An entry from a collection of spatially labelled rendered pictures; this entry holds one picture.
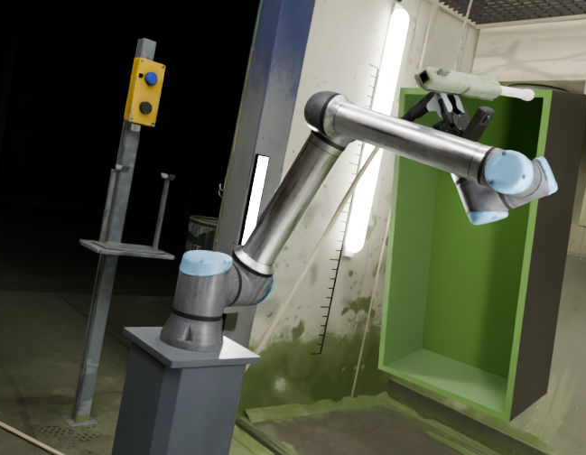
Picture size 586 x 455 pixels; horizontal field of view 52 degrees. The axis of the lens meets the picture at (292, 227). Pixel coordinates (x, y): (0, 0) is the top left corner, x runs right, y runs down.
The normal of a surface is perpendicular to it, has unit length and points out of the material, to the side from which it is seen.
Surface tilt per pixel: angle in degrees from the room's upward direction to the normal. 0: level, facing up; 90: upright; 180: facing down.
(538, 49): 90
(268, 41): 90
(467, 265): 102
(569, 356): 57
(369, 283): 90
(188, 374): 90
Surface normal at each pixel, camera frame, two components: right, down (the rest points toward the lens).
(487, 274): -0.70, 0.11
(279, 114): 0.64, 0.17
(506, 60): -0.75, -0.11
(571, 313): -0.52, -0.62
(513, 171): -0.51, -0.04
